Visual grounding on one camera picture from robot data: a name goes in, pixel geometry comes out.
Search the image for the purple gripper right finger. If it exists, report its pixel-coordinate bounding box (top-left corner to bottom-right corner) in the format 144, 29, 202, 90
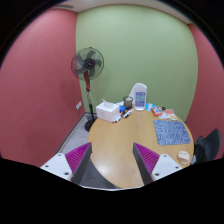
132, 142, 184, 186

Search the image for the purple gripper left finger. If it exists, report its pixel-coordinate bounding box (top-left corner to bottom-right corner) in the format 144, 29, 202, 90
40, 141, 93, 186

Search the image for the blue patterned mouse pad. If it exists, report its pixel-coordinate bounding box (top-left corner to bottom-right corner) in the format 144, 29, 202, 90
154, 120, 191, 146

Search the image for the white computer mouse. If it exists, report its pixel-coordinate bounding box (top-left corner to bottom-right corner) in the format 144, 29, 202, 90
177, 151, 190, 165

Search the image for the orange snack packet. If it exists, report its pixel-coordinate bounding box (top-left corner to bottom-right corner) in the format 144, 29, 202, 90
152, 107, 162, 116

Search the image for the white yellow snack packet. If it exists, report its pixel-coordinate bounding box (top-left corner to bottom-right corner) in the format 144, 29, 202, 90
159, 109, 177, 120

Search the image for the red white marker pen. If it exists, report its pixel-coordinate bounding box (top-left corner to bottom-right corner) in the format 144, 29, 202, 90
123, 108, 134, 118

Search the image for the white tissue box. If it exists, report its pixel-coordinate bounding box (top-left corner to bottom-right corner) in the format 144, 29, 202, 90
96, 101, 120, 122

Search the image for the blue small object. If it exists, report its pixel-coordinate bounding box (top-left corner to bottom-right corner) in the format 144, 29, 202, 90
120, 106, 126, 113

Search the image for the black office chair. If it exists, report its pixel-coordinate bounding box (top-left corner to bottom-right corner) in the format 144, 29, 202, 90
191, 129, 221, 165

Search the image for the dark glass jar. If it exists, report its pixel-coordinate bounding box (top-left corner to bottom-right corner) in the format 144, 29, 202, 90
123, 96, 133, 109

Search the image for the white air purifier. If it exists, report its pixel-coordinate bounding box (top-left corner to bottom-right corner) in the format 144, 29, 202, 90
129, 83, 147, 111

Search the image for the black red standing fan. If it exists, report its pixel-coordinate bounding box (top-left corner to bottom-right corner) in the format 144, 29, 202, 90
71, 47, 104, 132

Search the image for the white wall socket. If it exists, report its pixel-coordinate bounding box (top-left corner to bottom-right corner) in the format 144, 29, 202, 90
76, 101, 82, 110

